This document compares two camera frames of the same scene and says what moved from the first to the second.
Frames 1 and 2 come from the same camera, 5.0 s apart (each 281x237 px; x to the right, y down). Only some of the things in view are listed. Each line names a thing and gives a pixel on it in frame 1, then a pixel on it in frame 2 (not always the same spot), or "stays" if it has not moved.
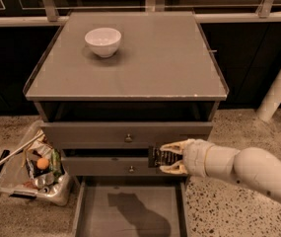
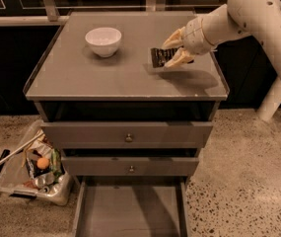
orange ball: [42, 163] stays
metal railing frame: [153, 3] stays
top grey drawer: [121, 134] stays
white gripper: [195, 158] → [195, 37]
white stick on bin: [18, 150] stays
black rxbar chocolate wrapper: [158, 157] → [161, 55]
